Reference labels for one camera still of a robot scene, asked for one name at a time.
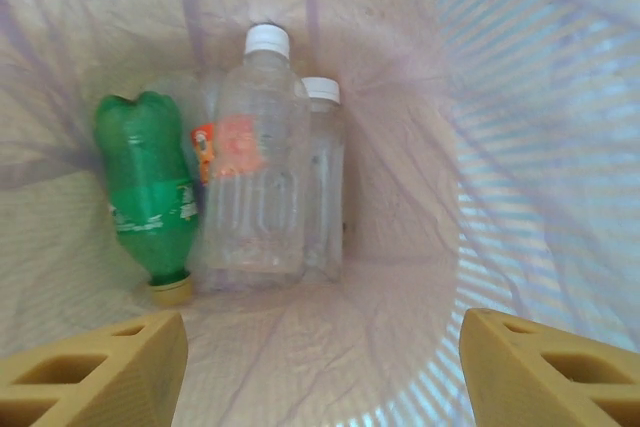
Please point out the purple label bottle white cap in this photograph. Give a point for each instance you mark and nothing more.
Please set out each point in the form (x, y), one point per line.
(325, 172)

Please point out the large clear bottle white cap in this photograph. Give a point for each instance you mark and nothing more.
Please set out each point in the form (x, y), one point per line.
(255, 232)

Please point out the beige slotted plastic bin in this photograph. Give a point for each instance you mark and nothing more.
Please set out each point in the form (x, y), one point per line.
(525, 227)

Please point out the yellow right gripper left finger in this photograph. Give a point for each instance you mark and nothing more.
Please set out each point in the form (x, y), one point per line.
(100, 382)

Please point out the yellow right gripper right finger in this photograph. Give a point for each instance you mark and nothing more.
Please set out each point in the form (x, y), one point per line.
(540, 387)

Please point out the green plastic bottle yellow cap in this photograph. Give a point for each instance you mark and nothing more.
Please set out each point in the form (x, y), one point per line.
(145, 187)

